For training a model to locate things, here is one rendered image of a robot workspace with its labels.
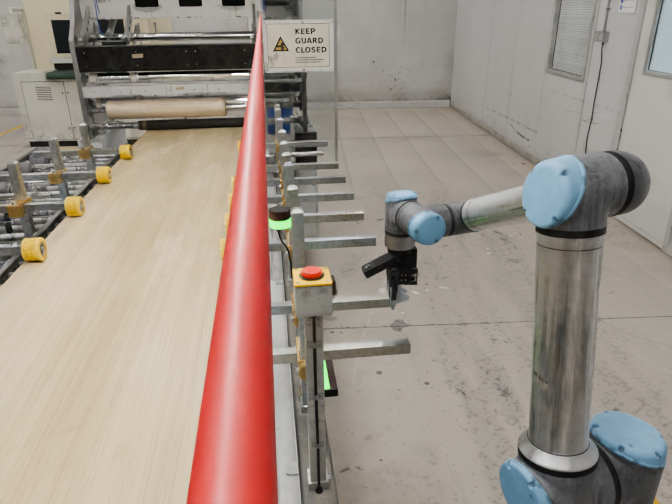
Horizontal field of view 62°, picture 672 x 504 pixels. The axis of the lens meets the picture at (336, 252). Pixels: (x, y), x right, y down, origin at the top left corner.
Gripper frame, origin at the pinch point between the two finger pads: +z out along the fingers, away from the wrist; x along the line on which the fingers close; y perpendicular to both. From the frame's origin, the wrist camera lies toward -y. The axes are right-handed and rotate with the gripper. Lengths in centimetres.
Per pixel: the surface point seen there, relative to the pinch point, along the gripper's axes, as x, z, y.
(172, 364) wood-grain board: -34, -8, -61
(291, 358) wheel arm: -26.6, -1.7, -32.1
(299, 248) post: -5.8, -23.8, -27.8
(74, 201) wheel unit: 77, -15, -114
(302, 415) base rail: -32.1, 12.5, -30.1
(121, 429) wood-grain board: -55, -8, -68
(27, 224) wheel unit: 82, -4, -137
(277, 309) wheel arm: -1.6, -2.4, -35.0
